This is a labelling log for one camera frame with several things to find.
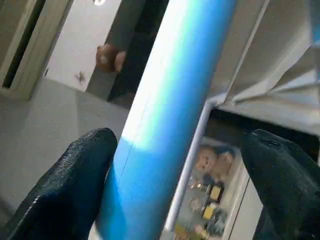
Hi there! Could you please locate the white plastic table leg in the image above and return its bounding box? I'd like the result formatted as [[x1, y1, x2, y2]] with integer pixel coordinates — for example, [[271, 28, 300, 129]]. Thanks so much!
[[95, 0, 237, 240]]

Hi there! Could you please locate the white glass-door cabinet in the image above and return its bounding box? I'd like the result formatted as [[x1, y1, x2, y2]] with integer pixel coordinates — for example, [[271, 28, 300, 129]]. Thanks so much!
[[162, 100, 266, 240]]

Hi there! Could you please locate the small brown plush toy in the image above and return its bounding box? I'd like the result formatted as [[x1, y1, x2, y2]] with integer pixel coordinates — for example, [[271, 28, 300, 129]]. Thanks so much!
[[95, 44, 127, 74]]

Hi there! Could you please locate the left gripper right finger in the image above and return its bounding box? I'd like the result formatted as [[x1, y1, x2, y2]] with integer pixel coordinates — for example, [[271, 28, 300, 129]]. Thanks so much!
[[241, 129, 320, 240]]

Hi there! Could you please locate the white plastic table top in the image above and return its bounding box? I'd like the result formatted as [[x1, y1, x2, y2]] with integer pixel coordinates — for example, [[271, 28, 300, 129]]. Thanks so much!
[[207, 0, 320, 137]]

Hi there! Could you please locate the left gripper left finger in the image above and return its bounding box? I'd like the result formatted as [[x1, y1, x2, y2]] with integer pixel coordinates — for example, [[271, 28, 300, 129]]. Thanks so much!
[[0, 128, 119, 240]]

